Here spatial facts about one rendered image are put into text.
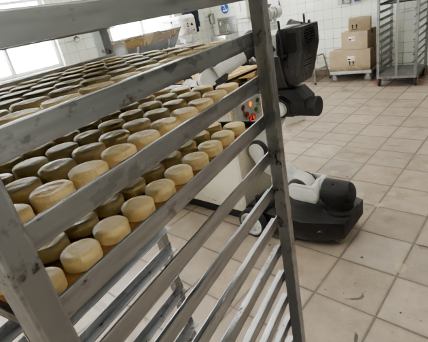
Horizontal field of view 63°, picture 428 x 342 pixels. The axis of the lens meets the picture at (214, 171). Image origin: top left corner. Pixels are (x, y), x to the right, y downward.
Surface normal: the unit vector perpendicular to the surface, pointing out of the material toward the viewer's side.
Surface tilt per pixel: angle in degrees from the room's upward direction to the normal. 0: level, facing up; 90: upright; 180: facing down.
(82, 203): 90
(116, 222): 0
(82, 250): 0
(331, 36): 90
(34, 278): 90
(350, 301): 0
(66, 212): 90
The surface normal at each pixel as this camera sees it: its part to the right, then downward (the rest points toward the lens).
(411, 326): -0.18, -0.89
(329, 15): -0.65, 0.43
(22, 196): 0.51, 0.27
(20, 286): 0.86, 0.06
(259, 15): -0.47, 0.45
